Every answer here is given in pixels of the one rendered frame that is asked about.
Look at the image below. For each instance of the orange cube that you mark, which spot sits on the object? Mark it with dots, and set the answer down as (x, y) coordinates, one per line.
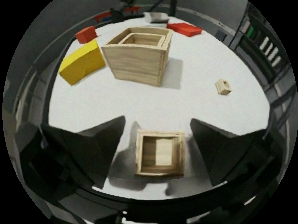
(86, 35)

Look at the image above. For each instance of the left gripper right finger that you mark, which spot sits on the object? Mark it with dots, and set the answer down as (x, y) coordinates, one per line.
(221, 150)

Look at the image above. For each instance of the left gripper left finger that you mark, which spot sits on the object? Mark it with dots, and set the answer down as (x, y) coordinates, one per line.
(92, 149)

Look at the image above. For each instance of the yellow rectangular block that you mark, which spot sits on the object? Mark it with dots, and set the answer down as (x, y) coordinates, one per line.
(81, 62)

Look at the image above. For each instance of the red flat rectangular block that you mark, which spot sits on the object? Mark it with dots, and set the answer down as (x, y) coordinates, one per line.
(184, 29)

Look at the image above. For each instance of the white open tray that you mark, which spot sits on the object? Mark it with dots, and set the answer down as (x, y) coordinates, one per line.
(156, 18)

